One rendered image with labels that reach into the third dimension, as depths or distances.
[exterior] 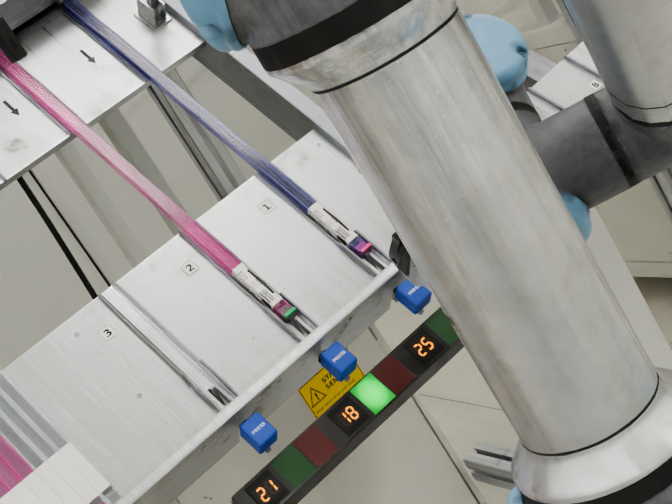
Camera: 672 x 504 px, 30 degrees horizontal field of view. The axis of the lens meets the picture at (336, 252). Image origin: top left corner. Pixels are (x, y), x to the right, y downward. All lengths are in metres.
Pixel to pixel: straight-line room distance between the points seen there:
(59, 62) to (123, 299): 0.33
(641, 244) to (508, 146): 1.87
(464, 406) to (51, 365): 1.44
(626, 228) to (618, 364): 1.82
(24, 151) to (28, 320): 1.79
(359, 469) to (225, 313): 0.46
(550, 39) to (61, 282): 1.46
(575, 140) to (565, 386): 0.29
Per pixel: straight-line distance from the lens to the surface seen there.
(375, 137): 0.62
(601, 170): 0.92
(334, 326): 1.25
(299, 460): 1.22
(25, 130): 1.44
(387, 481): 1.70
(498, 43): 0.97
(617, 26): 0.78
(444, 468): 1.75
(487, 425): 2.48
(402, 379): 1.26
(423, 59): 0.61
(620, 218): 2.49
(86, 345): 1.28
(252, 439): 1.21
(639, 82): 0.84
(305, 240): 1.33
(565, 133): 0.92
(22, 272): 3.18
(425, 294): 1.28
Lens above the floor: 1.16
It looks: 18 degrees down
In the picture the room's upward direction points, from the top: 32 degrees counter-clockwise
